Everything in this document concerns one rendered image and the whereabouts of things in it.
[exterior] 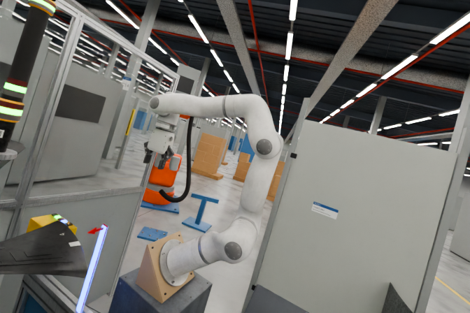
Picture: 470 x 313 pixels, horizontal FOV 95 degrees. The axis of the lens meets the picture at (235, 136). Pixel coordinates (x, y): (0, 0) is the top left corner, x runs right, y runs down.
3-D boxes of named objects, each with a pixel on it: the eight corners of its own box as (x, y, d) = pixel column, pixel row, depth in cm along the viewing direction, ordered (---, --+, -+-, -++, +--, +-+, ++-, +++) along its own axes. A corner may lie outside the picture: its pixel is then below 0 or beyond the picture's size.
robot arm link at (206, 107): (217, 110, 75) (145, 114, 84) (231, 119, 90) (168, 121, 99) (218, 86, 76) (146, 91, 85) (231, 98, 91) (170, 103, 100)
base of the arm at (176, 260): (179, 234, 109) (208, 221, 104) (193, 272, 105) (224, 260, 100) (152, 249, 91) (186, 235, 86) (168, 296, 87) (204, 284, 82)
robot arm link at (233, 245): (218, 253, 98) (264, 235, 91) (200, 281, 80) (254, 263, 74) (206, 229, 99) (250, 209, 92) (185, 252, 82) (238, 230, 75)
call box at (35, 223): (22, 241, 90) (30, 216, 90) (50, 234, 99) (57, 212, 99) (43, 260, 84) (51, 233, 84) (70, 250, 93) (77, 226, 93)
